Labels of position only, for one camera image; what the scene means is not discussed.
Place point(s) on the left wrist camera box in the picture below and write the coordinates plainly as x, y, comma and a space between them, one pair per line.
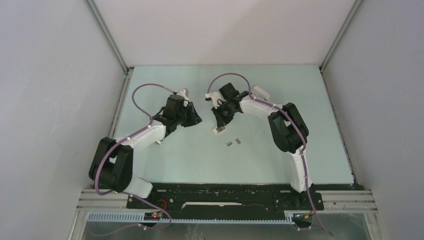
183, 93

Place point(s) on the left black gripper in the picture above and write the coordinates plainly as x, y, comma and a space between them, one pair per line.
194, 119

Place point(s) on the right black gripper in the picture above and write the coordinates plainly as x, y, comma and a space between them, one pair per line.
221, 120

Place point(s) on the white cable duct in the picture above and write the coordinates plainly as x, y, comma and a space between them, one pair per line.
141, 217

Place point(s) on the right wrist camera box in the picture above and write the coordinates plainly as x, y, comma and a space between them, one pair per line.
215, 98

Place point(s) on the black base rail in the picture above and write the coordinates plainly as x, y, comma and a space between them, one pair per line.
232, 201

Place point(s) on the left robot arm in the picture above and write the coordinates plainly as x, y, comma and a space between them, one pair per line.
112, 165

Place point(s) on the white staple box barcode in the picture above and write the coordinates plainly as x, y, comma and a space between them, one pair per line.
219, 129

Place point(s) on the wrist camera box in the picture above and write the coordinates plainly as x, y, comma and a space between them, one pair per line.
215, 98
183, 93

